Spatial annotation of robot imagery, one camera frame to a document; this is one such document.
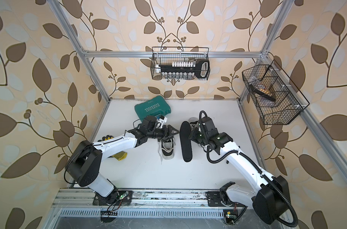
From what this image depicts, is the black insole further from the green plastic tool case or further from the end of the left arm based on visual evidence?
the green plastic tool case

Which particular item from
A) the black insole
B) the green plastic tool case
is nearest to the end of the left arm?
the black insole

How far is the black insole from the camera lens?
0.78 meters

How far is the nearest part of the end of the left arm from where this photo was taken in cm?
66

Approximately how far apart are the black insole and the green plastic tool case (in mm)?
287

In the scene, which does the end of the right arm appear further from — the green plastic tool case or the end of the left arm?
the green plastic tool case

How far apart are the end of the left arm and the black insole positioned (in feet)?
0.29

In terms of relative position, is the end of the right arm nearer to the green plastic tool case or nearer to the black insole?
the black insole

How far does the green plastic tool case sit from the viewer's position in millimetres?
1100

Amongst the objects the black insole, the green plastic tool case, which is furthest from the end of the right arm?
the green plastic tool case

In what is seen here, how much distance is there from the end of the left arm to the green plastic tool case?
1.06 ft
